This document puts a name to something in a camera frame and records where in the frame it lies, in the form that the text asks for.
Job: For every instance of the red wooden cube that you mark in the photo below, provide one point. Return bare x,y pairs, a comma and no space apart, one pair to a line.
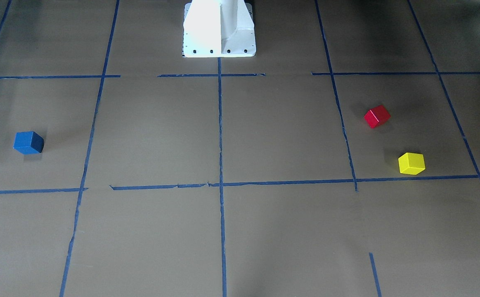
377,116

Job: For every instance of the yellow wooden cube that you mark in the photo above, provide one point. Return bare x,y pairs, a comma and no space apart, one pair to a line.
411,163

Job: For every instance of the blue wooden cube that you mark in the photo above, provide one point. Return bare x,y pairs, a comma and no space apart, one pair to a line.
28,142

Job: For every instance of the white camera mast post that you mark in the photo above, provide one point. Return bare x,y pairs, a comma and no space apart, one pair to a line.
218,28

